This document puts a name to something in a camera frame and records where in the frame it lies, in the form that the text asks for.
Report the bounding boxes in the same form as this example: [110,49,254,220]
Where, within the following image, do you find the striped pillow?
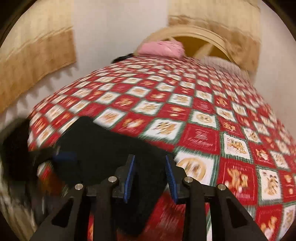
[200,56,250,81]

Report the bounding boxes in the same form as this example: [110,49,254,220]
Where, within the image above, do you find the beige curtain behind bed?
[168,0,261,73]

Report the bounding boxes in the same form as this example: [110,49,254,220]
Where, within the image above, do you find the beige curtain left wall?
[1,1,76,111]

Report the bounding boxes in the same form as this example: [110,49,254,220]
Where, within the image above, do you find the black pants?
[1,116,168,237]

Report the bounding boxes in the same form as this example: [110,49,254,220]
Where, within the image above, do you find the pink folded blanket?
[137,40,185,59]

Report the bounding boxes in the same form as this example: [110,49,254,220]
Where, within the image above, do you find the red checkered teddy bedspread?
[28,57,295,240]

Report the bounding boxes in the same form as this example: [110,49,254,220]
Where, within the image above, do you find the cream wooden headboard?
[134,25,234,63]

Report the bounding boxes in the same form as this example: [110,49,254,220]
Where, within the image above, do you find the dark clothes beside bed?
[111,53,134,64]

